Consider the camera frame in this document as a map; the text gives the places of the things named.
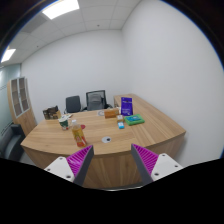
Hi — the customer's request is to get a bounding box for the small round grey disc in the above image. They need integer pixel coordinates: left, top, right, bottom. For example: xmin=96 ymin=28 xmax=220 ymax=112
xmin=101 ymin=135 xmax=113 ymax=144

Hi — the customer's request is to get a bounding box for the orange drink bottle white cap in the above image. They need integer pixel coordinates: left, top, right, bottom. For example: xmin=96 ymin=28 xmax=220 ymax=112
xmin=70 ymin=119 xmax=88 ymax=148

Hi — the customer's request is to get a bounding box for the brown cardboard box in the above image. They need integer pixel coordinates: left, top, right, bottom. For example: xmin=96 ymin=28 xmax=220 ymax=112
xmin=44 ymin=110 xmax=62 ymax=121

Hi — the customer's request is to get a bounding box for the orange-brown wooden box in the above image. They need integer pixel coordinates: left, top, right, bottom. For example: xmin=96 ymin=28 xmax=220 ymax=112
xmin=104 ymin=108 xmax=120 ymax=119

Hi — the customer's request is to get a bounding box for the green mug white inside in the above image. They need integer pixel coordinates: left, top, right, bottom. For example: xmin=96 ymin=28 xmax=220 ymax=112
xmin=58 ymin=117 xmax=70 ymax=131

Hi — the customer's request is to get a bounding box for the purple standing packet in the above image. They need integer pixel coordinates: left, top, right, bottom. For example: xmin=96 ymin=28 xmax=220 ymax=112
xmin=120 ymin=96 xmax=134 ymax=117

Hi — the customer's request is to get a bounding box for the black carton box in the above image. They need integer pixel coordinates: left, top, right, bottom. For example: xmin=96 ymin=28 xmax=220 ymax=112
xmin=43 ymin=105 xmax=60 ymax=116

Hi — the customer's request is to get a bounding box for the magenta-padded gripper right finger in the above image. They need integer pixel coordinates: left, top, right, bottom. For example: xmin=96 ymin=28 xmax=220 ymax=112
xmin=130 ymin=143 xmax=184 ymax=186

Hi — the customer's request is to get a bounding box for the rectangular ceiling light panel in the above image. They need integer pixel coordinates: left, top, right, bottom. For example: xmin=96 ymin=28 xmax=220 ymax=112
xmin=0 ymin=48 xmax=17 ymax=64
xmin=41 ymin=0 xmax=81 ymax=20

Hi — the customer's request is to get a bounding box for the grey mesh office chair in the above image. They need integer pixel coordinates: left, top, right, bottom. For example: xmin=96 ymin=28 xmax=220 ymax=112
xmin=83 ymin=89 xmax=113 ymax=112

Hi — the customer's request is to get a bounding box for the green folded cloth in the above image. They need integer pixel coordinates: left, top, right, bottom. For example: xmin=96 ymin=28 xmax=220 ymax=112
xmin=124 ymin=114 xmax=146 ymax=126

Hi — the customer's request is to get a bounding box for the wooden shelf cabinet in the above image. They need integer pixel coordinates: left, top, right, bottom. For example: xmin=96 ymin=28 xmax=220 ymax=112
xmin=6 ymin=76 xmax=38 ymax=136

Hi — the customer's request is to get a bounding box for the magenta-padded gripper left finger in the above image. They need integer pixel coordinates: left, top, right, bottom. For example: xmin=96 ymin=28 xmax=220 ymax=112
xmin=43 ymin=144 xmax=95 ymax=187

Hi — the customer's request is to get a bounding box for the black sofa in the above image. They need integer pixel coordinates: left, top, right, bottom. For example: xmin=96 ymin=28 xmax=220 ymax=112
xmin=0 ymin=123 xmax=26 ymax=162

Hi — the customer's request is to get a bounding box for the black office chair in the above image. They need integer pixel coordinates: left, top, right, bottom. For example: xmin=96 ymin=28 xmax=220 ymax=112
xmin=64 ymin=95 xmax=83 ymax=114

